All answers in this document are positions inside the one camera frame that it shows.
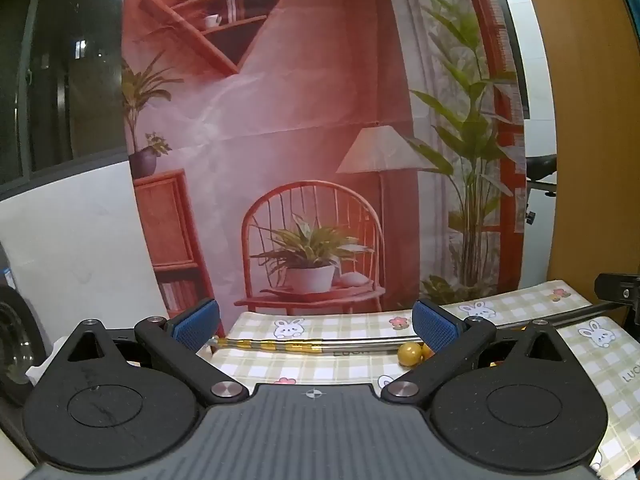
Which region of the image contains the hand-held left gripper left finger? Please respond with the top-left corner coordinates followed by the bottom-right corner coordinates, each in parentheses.
top-left (55, 299), bottom-right (249, 406)

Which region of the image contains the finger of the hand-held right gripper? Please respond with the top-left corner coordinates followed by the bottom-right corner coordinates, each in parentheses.
top-left (594, 273), bottom-right (640, 326)

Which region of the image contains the printed backdrop cloth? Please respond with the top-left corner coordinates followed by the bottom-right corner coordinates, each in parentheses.
top-left (120, 0), bottom-right (530, 321)

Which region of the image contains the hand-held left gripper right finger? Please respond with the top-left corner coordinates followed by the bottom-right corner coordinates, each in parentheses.
top-left (381, 299), bottom-right (576, 407)

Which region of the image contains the checked rabbit tablecloth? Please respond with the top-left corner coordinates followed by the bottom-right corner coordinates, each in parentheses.
top-left (196, 280), bottom-right (640, 478)

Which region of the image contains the dark window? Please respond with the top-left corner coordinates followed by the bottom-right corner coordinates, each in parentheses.
top-left (0, 0), bottom-right (128, 186)

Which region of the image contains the white plastic object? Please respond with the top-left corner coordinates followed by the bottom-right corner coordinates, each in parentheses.
top-left (27, 335), bottom-right (68, 383)

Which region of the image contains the washing machine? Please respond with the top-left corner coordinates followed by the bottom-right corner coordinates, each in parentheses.
top-left (0, 242), bottom-right (48, 408)

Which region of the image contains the small yellow fruit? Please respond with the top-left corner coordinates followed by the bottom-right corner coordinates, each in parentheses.
top-left (397, 342), bottom-right (425, 367)

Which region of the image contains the brown wooden board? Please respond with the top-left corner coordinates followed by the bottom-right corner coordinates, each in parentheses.
top-left (520, 0), bottom-right (640, 321)

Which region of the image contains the telescopic metal pole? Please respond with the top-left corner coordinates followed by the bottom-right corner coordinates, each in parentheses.
top-left (209, 304), bottom-right (623, 358)

